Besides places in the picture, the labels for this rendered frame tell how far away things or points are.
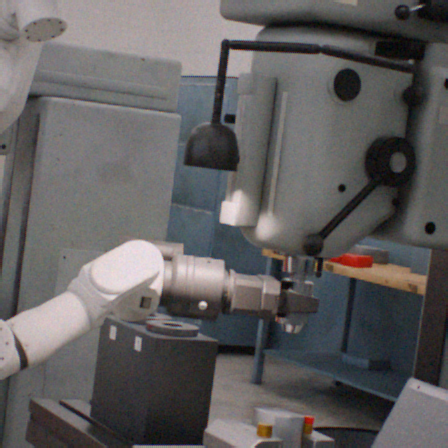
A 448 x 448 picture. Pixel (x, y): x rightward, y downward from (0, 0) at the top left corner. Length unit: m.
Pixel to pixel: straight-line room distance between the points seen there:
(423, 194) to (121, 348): 0.65
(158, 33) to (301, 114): 10.01
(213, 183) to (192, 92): 0.81
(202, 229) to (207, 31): 2.32
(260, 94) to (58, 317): 0.41
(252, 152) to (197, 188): 7.56
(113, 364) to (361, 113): 0.72
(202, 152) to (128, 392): 0.62
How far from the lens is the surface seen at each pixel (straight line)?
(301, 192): 1.71
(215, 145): 1.66
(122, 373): 2.18
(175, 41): 11.39
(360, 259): 7.59
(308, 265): 1.80
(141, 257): 1.76
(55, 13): 1.75
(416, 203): 1.79
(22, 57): 1.84
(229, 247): 9.13
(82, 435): 2.18
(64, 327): 1.73
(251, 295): 1.78
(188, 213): 9.38
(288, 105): 1.73
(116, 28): 11.61
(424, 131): 1.79
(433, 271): 2.16
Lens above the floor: 1.43
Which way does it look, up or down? 3 degrees down
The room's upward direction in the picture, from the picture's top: 7 degrees clockwise
